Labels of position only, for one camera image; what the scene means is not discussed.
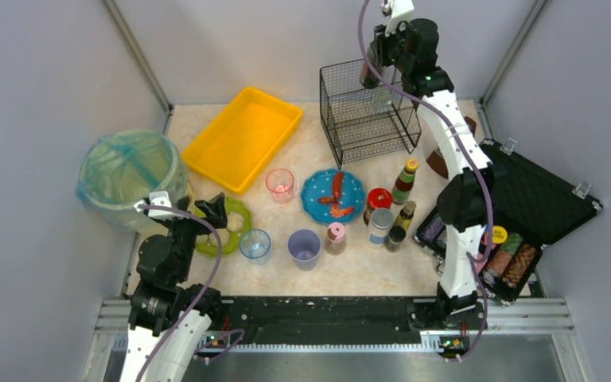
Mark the black cap dark bottle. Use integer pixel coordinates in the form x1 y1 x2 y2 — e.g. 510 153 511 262
360 41 383 89

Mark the yellow cap sauce bottle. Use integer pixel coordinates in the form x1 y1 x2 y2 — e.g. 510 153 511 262
391 158 418 205

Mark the red lid sauce jar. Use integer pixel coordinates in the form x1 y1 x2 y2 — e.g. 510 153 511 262
364 188 393 224

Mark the silver lid white can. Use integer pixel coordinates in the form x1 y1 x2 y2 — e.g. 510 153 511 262
367 208 395 248

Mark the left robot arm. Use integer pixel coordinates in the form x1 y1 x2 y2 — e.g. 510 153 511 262
120 191 228 381

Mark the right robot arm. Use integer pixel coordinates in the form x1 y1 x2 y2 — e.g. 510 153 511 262
368 18 496 328

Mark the green dotted plate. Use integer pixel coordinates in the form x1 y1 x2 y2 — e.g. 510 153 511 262
195 197 253 258

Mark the white steamed bun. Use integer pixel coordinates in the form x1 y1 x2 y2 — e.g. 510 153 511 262
196 230 230 247
226 212 246 232

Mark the blue transparent cup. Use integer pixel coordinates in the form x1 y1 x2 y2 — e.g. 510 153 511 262
239 228 271 264

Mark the yellow plastic tray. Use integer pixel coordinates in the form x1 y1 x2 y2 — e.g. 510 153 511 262
181 87 304 195

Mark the pink transparent cup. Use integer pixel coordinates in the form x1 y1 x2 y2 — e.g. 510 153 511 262
265 168 295 205

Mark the trash bin with green bag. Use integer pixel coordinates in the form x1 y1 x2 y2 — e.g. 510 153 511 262
76 130 189 232

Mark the purple plastic cup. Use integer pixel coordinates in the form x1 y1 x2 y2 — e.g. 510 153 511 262
287 229 322 271

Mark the blue dotted plate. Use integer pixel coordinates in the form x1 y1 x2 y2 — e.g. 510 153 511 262
300 168 367 224

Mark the brown metronome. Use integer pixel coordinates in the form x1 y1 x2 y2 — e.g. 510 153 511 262
426 116 477 179

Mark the sliced sausage piece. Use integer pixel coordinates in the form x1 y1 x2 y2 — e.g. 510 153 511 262
317 197 356 218

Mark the red sausage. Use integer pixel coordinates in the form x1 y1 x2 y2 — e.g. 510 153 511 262
332 171 344 202

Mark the pink lid spice jar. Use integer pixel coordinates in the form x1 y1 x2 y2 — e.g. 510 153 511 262
325 222 347 255

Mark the small yellow oil bottle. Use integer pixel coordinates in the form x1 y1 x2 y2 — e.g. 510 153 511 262
393 201 416 232

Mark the small black lid jar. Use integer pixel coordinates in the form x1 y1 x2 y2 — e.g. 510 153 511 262
385 225 407 252

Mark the black poker chip case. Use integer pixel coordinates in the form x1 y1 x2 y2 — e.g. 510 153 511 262
412 138 604 307

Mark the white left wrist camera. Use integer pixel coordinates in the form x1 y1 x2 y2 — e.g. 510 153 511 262
133 191 173 212

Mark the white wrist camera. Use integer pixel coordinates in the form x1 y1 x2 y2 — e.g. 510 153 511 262
133 191 173 212
380 0 414 37

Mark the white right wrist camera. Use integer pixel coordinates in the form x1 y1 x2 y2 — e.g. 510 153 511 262
380 0 414 37

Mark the black wire rack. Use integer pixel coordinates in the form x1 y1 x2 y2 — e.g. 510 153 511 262
319 60 422 168

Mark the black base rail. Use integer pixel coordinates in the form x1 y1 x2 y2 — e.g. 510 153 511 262
94 294 575 354

